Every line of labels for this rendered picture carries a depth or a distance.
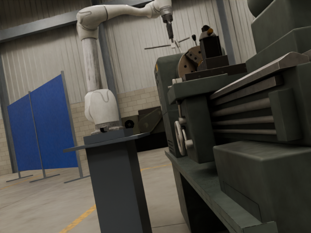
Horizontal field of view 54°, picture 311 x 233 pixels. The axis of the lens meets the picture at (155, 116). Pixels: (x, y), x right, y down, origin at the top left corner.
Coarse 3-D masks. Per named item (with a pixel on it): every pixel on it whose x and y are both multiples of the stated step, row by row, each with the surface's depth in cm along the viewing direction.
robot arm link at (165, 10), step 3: (165, 6) 216; (168, 6) 216; (162, 9) 216; (165, 9) 216; (168, 9) 216; (171, 9) 218; (162, 12) 217; (165, 12) 216; (168, 12) 216; (171, 12) 217; (162, 15) 217
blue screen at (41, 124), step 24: (24, 96) 829; (48, 96) 715; (24, 120) 851; (48, 120) 731; (72, 120) 647; (24, 144) 875; (48, 144) 748; (72, 144) 654; (24, 168) 899; (48, 168) 766
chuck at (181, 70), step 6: (192, 48) 194; (198, 48) 194; (198, 54) 194; (180, 60) 193; (186, 60) 193; (180, 66) 193; (186, 66) 193; (192, 66) 193; (180, 72) 193; (186, 72) 193; (192, 72) 194
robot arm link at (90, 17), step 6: (90, 6) 195; (96, 6) 195; (102, 6) 196; (78, 12) 193; (84, 12) 192; (90, 12) 192; (96, 12) 193; (102, 12) 195; (78, 18) 194; (84, 18) 192; (90, 18) 193; (96, 18) 195; (102, 18) 197; (84, 24) 195; (90, 24) 197; (96, 24) 200
